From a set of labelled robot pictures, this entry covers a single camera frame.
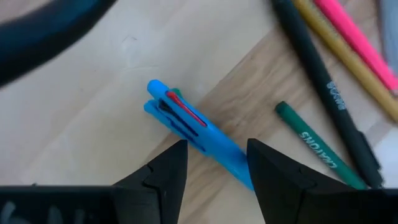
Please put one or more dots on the blue multicolour pen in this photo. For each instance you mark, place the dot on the blue multicolour pen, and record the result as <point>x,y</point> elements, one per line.
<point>192,130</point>

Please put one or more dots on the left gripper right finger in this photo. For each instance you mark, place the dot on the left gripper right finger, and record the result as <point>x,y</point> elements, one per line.
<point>280,199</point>

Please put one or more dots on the black pen with print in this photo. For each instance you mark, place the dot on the black pen with print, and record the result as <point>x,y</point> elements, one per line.
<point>326,81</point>

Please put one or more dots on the yellow wooden pencil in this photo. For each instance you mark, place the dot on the yellow wooden pencil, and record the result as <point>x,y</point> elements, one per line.
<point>342,53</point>

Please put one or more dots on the pink pencil blue eraser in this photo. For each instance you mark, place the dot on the pink pencil blue eraser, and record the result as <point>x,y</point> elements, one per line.
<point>357,40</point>

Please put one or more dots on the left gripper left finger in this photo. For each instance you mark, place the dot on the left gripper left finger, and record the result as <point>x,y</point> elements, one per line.
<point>161,193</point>

